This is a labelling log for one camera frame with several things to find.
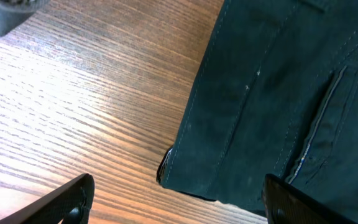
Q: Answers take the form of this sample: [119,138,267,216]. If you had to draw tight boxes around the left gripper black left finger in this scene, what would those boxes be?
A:
[0,174,95,224]

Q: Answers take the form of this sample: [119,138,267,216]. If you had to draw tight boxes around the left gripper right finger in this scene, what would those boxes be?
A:
[262,174,355,224]

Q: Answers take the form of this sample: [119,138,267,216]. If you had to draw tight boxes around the black shorts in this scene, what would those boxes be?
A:
[157,0,358,223]

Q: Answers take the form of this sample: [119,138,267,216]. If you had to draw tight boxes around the folded grey shorts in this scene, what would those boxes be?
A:
[0,0,50,37]

